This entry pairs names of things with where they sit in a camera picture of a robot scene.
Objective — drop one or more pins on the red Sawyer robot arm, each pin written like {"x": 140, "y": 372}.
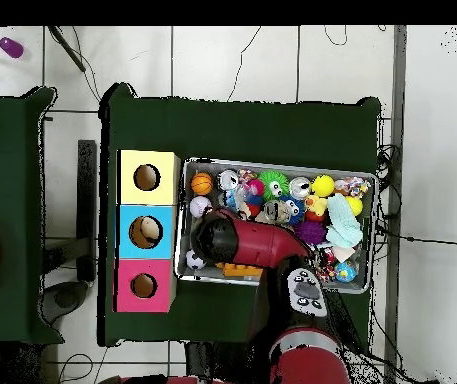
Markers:
{"x": 260, "y": 244}

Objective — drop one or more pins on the shallow metal mesh bin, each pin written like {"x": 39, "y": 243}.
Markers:
{"x": 204, "y": 164}

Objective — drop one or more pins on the wooden box with three holes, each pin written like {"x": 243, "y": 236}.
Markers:
{"x": 164, "y": 192}

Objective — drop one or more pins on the white toy baseball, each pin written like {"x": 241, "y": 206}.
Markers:
{"x": 199, "y": 206}

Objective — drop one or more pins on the orange toy basketball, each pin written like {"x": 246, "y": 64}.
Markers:
{"x": 202, "y": 184}

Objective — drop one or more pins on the small green fuzzy eyed ball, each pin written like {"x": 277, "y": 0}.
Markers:
{"x": 272, "y": 184}

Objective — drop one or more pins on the black and white soccer ball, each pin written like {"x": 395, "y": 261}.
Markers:
{"x": 195, "y": 260}

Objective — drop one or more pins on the blue fuzzy eyed ball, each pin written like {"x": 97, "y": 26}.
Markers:
{"x": 298, "y": 212}

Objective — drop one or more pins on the purple spiky ball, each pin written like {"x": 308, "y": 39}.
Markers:
{"x": 312, "y": 232}

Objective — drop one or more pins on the dark green tablecloth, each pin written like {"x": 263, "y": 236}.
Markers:
{"x": 8, "y": 200}
{"x": 252, "y": 128}

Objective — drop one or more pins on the yellow smiley ball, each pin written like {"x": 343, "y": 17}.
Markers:
{"x": 322, "y": 186}

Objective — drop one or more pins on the light blue cloth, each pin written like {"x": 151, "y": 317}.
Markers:
{"x": 344, "y": 224}

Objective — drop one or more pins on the black rod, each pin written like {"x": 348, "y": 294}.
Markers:
{"x": 68, "y": 49}

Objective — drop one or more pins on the purple bottle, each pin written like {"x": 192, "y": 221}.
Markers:
{"x": 11, "y": 47}

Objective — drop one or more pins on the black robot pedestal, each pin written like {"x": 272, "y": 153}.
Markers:
{"x": 212, "y": 364}

